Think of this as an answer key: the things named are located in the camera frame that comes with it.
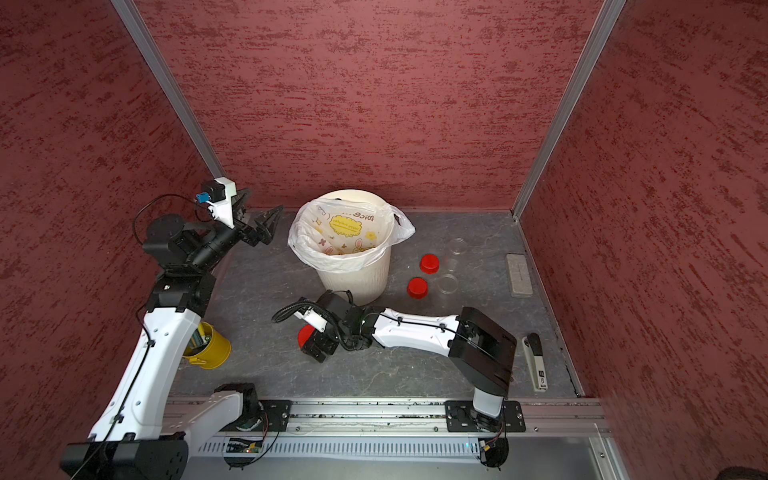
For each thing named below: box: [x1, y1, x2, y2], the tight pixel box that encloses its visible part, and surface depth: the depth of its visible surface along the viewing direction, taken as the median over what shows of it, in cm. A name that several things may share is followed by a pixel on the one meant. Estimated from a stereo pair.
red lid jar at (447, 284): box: [437, 273, 459, 295], surface depth 89 cm
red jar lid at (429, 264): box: [419, 254, 440, 275], surface depth 105 cm
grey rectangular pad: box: [506, 254, 533, 298], surface depth 100 cm
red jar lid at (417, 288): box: [407, 277, 429, 300], surface depth 99 cm
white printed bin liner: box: [288, 198, 416, 274], surface depth 86 cm
